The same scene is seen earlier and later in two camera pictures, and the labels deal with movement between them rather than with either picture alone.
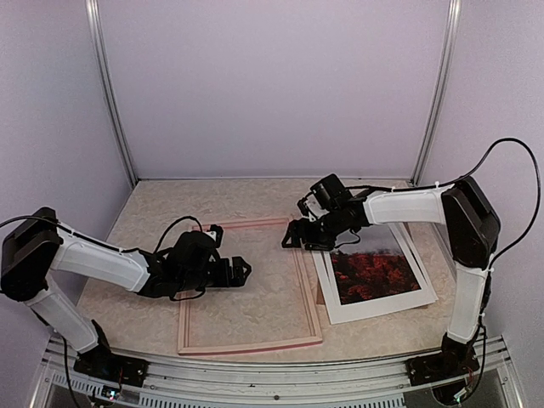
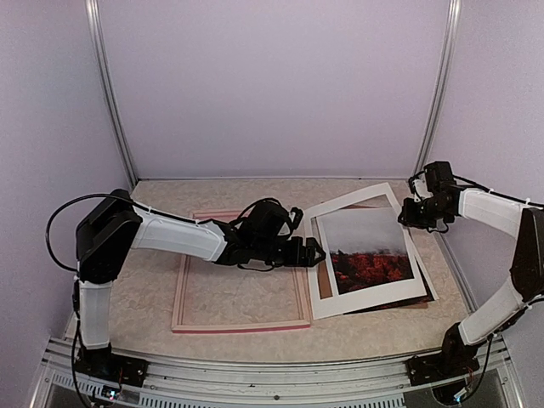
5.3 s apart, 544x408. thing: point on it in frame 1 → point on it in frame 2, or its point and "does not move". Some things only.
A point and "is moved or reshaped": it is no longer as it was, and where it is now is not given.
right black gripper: x=294 y=227 → x=409 y=216
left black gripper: x=224 y=278 → x=297 y=259
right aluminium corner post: x=451 y=28 does not move
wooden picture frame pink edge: x=183 y=329 → x=178 y=327
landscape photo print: x=378 y=274 is moved or reshaped
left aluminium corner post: x=94 y=23 does not move
